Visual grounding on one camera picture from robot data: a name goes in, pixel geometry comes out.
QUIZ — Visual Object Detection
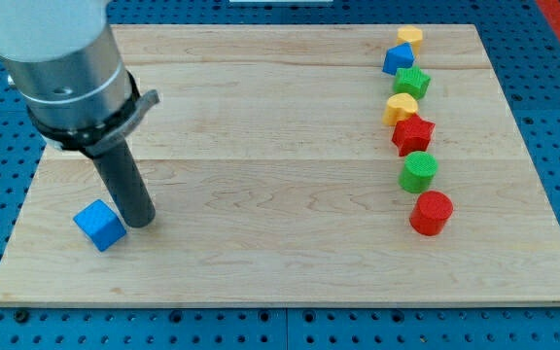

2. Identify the green star block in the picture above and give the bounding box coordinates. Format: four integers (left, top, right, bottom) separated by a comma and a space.
393, 66, 431, 99

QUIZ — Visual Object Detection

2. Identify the yellow hexagon block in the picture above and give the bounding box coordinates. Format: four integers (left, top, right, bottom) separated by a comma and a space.
396, 25, 424, 55

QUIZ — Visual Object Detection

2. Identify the yellow heart block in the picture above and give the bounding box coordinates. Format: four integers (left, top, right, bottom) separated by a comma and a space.
382, 92, 419, 126

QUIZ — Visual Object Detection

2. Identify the green cylinder block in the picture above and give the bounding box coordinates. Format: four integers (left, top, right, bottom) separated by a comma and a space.
398, 151, 438, 193

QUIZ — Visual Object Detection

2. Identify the blue cube block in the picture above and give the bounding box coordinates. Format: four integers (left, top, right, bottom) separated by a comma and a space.
73, 199, 126, 252

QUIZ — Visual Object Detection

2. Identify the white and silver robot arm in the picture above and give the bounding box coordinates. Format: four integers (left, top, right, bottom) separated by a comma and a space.
0, 0, 159, 158

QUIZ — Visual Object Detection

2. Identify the wooden board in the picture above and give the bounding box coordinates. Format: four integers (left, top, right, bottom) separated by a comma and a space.
0, 24, 560, 308

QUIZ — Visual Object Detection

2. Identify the red cylinder block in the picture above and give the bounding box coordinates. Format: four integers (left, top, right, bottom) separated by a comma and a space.
409, 191, 454, 236

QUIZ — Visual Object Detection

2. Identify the red star block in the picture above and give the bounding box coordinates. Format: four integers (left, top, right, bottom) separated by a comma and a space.
392, 115, 436, 157

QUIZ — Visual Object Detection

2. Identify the blue pentagon block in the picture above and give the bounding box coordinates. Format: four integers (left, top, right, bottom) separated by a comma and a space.
382, 43, 415, 75

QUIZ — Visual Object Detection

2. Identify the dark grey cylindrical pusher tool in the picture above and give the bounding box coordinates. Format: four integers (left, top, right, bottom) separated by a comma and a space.
92, 141, 156, 228

